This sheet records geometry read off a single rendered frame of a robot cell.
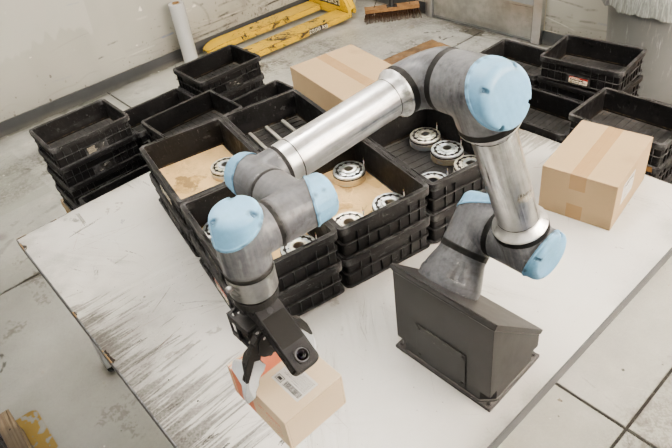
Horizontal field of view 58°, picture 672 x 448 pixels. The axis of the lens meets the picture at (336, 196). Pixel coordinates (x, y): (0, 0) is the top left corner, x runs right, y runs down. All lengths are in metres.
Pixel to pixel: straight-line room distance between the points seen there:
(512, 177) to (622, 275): 0.73
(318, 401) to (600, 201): 1.15
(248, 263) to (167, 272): 1.11
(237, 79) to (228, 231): 2.63
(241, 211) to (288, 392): 0.34
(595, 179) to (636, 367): 0.90
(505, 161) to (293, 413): 0.57
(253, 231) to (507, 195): 0.55
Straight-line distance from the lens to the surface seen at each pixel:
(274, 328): 0.93
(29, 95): 4.81
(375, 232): 1.67
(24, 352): 3.01
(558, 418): 2.36
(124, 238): 2.15
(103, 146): 3.16
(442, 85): 1.08
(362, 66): 2.46
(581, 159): 1.96
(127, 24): 4.95
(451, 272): 1.40
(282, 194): 0.88
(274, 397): 1.03
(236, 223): 0.82
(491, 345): 1.32
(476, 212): 1.40
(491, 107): 1.03
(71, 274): 2.10
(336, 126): 1.03
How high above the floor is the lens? 1.94
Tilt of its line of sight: 37 degrees down
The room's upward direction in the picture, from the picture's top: 8 degrees counter-clockwise
